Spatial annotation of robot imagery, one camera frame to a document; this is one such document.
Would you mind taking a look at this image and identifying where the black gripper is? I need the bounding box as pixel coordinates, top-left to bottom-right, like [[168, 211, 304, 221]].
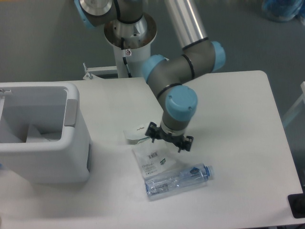
[[145, 122, 193, 153]]

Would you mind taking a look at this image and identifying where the white plastic packaging bag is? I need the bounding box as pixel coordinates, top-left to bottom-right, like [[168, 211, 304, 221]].
[[123, 123, 176, 178]]

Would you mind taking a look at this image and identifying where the clear plastic water bottle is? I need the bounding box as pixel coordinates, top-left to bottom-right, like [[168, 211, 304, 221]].
[[144, 163, 214, 200]]

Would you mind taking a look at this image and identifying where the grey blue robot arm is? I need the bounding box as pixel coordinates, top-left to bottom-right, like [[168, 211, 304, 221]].
[[74, 0, 226, 151]]

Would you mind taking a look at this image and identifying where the white trash can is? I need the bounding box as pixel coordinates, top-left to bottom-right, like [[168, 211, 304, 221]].
[[0, 82, 92, 184]]

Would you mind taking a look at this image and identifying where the black device at table edge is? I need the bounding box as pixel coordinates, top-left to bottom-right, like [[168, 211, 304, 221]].
[[288, 193, 305, 219]]

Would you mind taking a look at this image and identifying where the blue plastic bag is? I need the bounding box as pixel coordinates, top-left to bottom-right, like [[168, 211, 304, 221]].
[[261, 0, 305, 22]]

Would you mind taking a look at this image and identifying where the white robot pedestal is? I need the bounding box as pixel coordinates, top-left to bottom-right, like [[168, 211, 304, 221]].
[[104, 12, 157, 78]]

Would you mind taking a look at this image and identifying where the black cable on pedestal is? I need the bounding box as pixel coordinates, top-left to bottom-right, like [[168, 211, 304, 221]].
[[120, 37, 132, 78]]

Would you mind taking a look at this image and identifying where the white frame at right edge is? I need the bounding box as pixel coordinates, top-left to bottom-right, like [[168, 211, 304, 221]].
[[282, 82, 305, 128]]

